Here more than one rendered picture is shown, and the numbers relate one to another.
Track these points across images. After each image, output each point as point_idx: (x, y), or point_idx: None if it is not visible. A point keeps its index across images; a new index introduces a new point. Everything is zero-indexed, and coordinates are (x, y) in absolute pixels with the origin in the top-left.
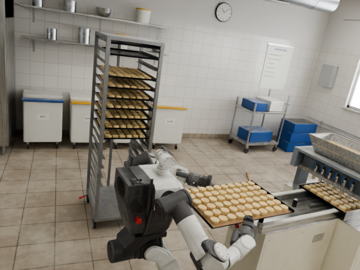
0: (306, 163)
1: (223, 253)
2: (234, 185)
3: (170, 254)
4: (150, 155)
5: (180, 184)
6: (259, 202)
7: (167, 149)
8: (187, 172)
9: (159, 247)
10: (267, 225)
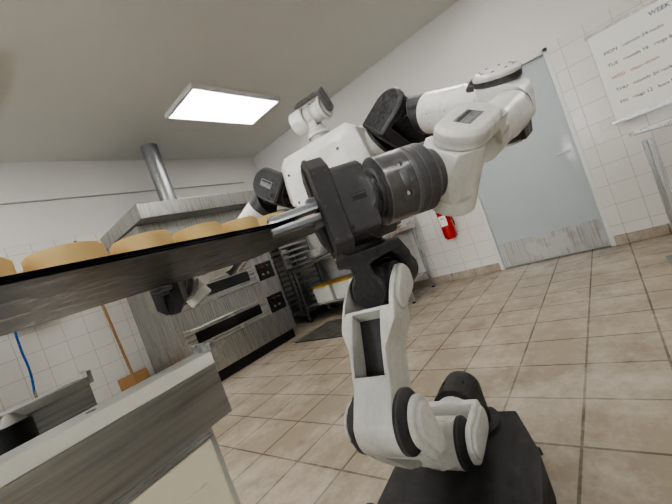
0: None
1: None
2: (174, 234)
3: (342, 314)
4: (469, 82)
5: (284, 163)
6: None
7: (312, 94)
8: (426, 142)
9: (348, 285)
10: (48, 392)
